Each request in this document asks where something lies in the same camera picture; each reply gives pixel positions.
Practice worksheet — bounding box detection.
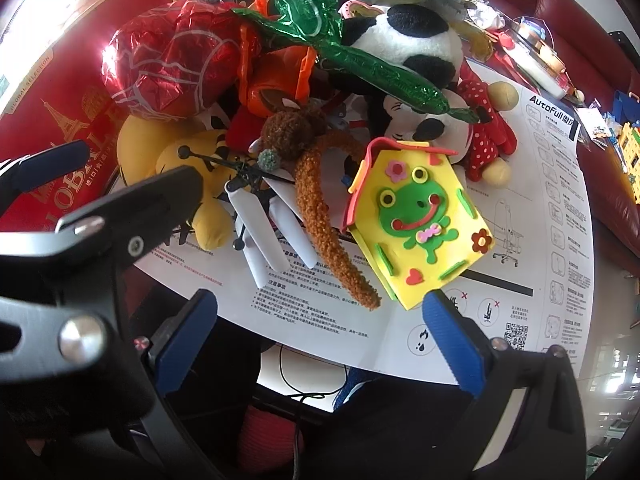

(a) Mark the brown fuzzy bear headband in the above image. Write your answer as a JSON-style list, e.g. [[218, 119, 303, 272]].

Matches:
[[250, 87, 383, 311]]

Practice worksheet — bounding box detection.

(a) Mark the yellow tiger plush toy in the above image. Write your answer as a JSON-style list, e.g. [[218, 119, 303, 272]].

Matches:
[[116, 110, 261, 253]]

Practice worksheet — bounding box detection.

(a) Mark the white toy helicopter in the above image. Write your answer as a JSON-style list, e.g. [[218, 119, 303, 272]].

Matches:
[[177, 145, 321, 291]]

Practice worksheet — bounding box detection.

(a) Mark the red printed gift box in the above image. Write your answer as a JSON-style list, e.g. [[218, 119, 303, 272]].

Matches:
[[0, 0, 176, 233]]

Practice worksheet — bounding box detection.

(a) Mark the green foil balloon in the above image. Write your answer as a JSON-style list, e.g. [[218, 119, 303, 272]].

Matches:
[[232, 0, 481, 123]]

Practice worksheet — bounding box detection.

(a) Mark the black cable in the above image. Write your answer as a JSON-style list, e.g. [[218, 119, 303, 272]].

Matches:
[[277, 345, 351, 403]]

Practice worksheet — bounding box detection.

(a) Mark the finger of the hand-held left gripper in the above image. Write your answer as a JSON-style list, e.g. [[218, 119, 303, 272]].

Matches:
[[0, 140, 92, 221], [0, 165, 207, 426]]

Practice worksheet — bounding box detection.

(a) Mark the yellow foam frog house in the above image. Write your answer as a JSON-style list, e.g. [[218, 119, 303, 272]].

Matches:
[[341, 137, 496, 306]]

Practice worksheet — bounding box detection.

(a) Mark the small white plush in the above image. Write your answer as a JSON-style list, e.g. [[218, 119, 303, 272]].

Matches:
[[470, 0, 507, 31]]

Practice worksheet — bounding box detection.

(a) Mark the mouse plush polka-dot dress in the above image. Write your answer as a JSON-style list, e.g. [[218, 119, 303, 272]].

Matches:
[[365, 62, 521, 188]]

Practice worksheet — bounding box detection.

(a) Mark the panda plush toy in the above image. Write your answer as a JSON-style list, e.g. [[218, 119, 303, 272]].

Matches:
[[340, 4, 463, 96]]

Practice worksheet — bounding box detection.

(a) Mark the white flat packet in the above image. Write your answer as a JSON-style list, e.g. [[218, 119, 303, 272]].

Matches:
[[515, 52, 571, 98]]

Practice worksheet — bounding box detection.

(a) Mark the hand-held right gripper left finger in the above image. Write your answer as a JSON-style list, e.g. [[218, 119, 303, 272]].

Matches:
[[125, 289, 221, 480]]

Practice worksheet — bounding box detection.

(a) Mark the yellow building block toy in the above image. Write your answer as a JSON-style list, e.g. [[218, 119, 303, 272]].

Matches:
[[617, 120, 640, 196]]

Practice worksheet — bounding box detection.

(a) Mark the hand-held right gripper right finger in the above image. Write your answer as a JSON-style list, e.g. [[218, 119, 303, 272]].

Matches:
[[422, 289, 588, 480]]

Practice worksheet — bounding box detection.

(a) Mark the white instruction sheet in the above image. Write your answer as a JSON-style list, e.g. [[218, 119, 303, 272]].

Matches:
[[132, 60, 596, 386]]

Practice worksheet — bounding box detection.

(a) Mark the clear plastic container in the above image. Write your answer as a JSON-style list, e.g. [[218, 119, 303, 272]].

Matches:
[[517, 16, 558, 53]]

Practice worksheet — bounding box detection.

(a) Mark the orange plastic horse toy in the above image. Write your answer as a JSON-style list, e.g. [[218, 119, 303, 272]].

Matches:
[[237, 0, 318, 116]]

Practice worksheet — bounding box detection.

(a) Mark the red foil balloon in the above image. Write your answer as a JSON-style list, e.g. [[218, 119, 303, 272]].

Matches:
[[100, 0, 261, 121]]

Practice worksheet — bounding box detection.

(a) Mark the gold foil piece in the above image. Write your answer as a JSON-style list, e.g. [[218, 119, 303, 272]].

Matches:
[[462, 20, 496, 58]]

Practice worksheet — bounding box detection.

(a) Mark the white printed card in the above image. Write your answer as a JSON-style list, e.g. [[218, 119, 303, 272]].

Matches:
[[580, 110, 617, 147]]

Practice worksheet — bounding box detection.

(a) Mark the red stool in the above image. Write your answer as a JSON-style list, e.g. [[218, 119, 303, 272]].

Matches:
[[239, 404, 306, 480]]

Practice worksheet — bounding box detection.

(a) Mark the pale grey toy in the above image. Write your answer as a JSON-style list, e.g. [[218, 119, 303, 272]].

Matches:
[[322, 102, 351, 138]]

